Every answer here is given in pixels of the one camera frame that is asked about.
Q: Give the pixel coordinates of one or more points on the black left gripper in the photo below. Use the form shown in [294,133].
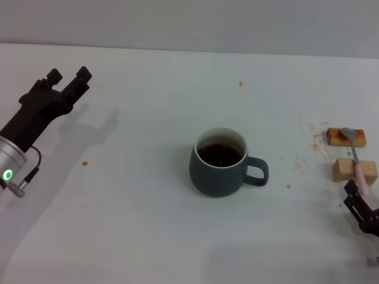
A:
[38,112]

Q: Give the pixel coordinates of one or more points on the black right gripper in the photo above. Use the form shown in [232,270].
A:
[372,223]

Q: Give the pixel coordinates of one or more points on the dark grey ceramic cup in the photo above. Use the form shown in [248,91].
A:
[213,180]

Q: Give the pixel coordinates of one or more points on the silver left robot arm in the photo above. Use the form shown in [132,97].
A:
[9,158]

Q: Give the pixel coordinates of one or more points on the plain light wooden block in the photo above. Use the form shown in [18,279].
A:
[342,171]

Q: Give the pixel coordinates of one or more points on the coffee stained wooden block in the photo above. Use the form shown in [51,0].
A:
[359,139]

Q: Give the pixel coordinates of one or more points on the dark brown coffee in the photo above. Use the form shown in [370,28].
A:
[219,155]

